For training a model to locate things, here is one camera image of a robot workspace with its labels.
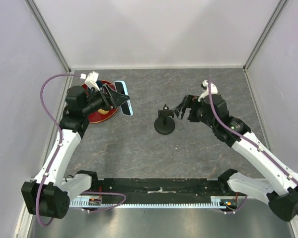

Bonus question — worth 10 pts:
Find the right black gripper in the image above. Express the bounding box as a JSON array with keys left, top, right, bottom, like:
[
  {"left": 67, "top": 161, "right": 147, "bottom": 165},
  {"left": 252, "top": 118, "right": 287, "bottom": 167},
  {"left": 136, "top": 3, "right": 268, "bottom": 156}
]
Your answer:
[{"left": 172, "top": 93, "right": 216, "bottom": 128}]

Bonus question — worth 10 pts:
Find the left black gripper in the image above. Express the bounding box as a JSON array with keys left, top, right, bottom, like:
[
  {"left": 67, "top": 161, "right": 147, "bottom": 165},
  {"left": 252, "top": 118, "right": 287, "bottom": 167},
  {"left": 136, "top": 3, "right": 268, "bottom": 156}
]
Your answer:
[{"left": 82, "top": 83, "right": 129, "bottom": 116}]

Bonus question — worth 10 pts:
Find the black phone blue case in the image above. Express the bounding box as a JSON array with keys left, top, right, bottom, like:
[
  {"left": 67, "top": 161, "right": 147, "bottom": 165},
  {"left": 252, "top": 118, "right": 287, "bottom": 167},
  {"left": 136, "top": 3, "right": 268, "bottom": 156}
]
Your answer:
[{"left": 114, "top": 80, "right": 133, "bottom": 117}]

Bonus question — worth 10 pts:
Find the black phone stand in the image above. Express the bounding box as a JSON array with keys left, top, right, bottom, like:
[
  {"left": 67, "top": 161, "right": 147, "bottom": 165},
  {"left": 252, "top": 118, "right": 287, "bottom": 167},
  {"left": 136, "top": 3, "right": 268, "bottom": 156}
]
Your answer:
[{"left": 154, "top": 104, "right": 175, "bottom": 135}]

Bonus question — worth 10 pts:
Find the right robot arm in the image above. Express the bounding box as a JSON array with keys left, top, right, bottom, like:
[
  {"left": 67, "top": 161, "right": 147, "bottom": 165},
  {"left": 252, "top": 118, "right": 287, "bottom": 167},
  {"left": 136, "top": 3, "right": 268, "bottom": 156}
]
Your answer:
[{"left": 173, "top": 94, "right": 298, "bottom": 222}]

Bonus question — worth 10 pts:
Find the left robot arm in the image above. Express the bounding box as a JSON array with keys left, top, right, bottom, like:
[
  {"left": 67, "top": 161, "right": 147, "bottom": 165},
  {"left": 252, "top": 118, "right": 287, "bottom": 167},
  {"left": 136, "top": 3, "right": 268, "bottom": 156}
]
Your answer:
[{"left": 21, "top": 84, "right": 130, "bottom": 219}]

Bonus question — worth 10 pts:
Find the yellow mug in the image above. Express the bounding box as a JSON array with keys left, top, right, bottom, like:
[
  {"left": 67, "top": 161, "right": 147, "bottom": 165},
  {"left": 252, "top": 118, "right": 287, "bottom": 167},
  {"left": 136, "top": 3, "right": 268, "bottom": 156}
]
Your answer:
[{"left": 98, "top": 109, "right": 109, "bottom": 115}]

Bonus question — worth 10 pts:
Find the blue cup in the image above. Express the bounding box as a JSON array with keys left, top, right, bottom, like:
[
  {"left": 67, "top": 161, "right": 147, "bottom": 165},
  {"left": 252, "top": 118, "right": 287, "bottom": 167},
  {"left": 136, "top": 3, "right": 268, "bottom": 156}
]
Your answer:
[{"left": 87, "top": 81, "right": 103, "bottom": 94}]

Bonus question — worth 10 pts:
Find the red round tray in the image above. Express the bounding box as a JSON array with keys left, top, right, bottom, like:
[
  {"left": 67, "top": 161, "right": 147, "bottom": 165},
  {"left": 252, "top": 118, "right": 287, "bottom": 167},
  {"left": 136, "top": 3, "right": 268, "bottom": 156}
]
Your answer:
[{"left": 89, "top": 80, "right": 118, "bottom": 123}]

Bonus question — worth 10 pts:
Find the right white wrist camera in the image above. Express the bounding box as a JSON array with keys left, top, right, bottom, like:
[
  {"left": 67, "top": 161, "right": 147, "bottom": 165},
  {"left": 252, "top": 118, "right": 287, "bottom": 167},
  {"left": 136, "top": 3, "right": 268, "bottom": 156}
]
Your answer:
[{"left": 198, "top": 80, "right": 218, "bottom": 102}]

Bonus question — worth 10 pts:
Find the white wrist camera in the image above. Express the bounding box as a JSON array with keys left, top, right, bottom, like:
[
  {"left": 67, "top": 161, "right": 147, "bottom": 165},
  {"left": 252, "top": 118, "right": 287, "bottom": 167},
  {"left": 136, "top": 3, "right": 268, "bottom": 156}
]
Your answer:
[
  {"left": 198, "top": 80, "right": 218, "bottom": 102},
  {"left": 80, "top": 71, "right": 101, "bottom": 92}
]

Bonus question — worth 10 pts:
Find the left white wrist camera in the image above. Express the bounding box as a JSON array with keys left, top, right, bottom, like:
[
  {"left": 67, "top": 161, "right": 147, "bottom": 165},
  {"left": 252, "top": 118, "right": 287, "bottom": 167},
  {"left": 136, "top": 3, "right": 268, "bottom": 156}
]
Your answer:
[{"left": 80, "top": 71, "right": 101, "bottom": 92}]

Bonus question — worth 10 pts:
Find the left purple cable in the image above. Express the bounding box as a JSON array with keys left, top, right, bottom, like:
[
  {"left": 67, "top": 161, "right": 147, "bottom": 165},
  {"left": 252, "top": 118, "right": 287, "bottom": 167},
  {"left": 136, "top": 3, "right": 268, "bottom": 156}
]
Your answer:
[{"left": 35, "top": 73, "right": 82, "bottom": 227}]

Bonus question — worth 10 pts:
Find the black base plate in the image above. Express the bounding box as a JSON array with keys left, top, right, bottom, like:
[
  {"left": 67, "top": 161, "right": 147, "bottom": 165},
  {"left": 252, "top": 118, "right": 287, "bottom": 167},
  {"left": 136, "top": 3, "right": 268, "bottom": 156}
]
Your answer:
[{"left": 91, "top": 178, "right": 236, "bottom": 205}]

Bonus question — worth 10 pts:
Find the slotted cable duct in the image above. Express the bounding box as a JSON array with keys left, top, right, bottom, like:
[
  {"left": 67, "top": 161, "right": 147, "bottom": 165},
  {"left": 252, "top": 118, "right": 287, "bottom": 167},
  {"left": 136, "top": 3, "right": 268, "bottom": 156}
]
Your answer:
[{"left": 70, "top": 195, "right": 237, "bottom": 210}]

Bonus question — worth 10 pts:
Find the left aluminium frame post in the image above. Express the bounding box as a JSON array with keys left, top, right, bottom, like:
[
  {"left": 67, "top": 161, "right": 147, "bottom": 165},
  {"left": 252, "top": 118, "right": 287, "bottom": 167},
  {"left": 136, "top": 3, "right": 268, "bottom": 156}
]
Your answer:
[{"left": 25, "top": 0, "right": 71, "bottom": 72}]

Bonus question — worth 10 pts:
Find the aluminium frame post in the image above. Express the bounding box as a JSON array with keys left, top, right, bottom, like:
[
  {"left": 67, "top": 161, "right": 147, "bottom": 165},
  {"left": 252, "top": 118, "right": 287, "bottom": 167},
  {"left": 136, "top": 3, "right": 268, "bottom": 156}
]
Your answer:
[
  {"left": 25, "top": 0, "right": 71, "bottom": 72},
  {"left": 243, "top": 0, "right": 288, "bottom": 72}
]

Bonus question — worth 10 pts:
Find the right aluminium frame post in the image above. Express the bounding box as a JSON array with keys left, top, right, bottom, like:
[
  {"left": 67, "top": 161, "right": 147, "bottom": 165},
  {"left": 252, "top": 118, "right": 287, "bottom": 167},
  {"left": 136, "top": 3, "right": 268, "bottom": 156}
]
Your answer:
[{"left": 243, "top": 0, "right": 288, "bottom": 72}]

